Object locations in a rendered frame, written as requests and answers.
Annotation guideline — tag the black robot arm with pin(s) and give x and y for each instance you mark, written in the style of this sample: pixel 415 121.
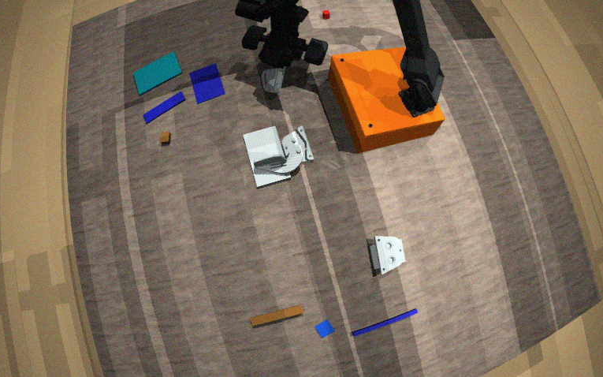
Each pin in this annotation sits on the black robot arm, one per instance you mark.
pixel 420 64

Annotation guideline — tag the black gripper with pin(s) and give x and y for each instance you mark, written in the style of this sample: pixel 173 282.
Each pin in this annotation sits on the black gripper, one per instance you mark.
pixel 314 52

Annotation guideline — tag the orange flat bar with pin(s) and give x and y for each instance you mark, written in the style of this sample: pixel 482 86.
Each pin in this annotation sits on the orange flat bar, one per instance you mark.
pixel 272 316

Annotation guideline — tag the teal flat rectangular plate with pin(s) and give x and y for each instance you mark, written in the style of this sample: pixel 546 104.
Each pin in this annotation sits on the teal flat rectangular plate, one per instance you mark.
pixel 157 73

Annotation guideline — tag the blue flat bar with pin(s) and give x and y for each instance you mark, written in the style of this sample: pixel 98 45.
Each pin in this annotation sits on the blue flat bar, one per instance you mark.
pixel 164 107

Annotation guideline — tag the blue thin bar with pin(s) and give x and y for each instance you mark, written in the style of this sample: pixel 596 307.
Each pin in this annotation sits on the blue thin bar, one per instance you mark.
pixel 385 323

